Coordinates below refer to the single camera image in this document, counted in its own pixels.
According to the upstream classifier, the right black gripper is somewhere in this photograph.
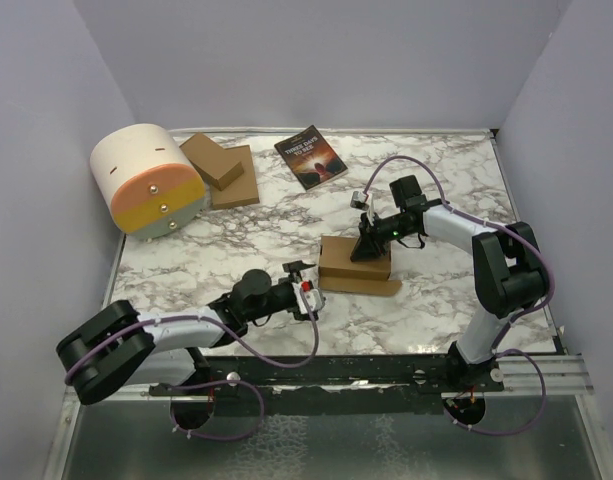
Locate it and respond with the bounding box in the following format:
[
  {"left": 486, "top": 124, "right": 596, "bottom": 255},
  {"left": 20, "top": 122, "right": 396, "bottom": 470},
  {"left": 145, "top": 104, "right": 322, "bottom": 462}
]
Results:
[{"left": 351, "top": 212, "right": 413, "bottom": 262}]

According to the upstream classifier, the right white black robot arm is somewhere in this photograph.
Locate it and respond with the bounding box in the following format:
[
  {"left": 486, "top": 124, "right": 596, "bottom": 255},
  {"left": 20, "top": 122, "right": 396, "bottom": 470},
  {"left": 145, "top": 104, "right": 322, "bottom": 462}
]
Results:
[{"left": 350, "top": 175, "right": 552, "bottom": 391}]

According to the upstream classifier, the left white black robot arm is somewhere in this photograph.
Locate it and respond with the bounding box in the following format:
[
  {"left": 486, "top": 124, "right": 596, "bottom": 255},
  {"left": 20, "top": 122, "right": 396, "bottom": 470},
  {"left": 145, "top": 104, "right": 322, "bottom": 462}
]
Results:
[{"left": 56, "top": 261, "right": 325, "bottom": 405}]

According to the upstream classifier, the flat brown cardboard box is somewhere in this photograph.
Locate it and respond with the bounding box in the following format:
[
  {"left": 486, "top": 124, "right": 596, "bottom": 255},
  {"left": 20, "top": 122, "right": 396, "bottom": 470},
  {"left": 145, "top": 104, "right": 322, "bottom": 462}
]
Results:
[{"left": 211, "top": 145, "right": 260, "bottom": 210}]

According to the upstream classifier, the folded brown cardboard box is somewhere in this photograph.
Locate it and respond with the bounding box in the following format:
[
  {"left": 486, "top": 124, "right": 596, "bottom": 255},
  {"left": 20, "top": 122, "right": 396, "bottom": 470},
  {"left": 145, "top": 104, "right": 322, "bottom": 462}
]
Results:
[{"left": 180, "top": 133, "right": 244, "bottom": 191}]

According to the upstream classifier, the dark paperback book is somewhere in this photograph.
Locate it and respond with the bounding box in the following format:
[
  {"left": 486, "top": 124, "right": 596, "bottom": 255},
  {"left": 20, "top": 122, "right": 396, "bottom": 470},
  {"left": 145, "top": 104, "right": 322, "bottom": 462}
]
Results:
[{"left": 274, "top": 125, "right": 348, "bottom": 191}]

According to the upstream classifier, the cream orange cylindrical drawer unit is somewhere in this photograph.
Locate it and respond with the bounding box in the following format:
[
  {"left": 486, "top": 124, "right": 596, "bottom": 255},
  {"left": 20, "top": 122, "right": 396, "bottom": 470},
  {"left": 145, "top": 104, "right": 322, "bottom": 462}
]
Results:
[{"left": 90, "top": 124, "right": 207, "bottom": 240}]

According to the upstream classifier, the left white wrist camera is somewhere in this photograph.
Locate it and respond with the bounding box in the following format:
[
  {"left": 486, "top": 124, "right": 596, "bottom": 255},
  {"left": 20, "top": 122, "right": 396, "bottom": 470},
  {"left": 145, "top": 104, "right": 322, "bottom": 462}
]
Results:
[{"left": 295, "top": 281, "right": 326, "bottom": 315}]

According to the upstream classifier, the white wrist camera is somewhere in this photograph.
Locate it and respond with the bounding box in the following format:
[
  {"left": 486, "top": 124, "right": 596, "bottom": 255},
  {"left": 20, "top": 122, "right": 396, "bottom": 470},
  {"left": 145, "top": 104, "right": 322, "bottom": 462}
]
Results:
[
  {"left": 350, "top": 191, "right": 376, "bottom": 223},
  {"left": 295, "top": 281, "right": 326, "bottom": 315}
]

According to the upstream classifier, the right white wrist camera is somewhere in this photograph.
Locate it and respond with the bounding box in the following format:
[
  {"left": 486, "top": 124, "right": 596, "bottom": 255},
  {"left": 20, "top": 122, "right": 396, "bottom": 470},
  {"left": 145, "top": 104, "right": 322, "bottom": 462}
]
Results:
[{"left": 350, "top": 191, "right": 376, "bottom": 223}]

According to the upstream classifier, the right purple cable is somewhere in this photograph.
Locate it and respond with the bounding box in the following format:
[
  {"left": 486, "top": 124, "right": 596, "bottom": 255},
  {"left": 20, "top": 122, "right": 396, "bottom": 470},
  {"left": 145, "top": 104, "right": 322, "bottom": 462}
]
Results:
[{"left": 363, "top": 155, "right": 557, "bottom": 437}]

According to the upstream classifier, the purple cable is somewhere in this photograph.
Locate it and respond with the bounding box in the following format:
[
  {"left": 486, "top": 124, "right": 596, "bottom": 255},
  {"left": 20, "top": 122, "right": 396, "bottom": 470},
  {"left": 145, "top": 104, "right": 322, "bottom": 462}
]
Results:
[
  {"left": 63, "top": 294, "right": 321, "bottom": 442},
  {"left": 363, "top": 155, "right": 557, "bottom": 437}
]

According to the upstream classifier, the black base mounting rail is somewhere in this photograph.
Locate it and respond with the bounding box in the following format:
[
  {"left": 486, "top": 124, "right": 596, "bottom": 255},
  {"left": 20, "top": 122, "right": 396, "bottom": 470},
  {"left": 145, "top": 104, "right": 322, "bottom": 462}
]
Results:
[{"left": 150, "top": 354, "right": 503, "bottom": 417}]

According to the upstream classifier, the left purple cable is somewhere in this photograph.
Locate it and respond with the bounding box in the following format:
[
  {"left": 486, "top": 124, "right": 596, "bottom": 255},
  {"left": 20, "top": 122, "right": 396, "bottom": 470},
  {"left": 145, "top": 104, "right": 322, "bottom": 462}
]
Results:
[{"left": 63, "top": 294, "right": 321, "bottom": 442}]

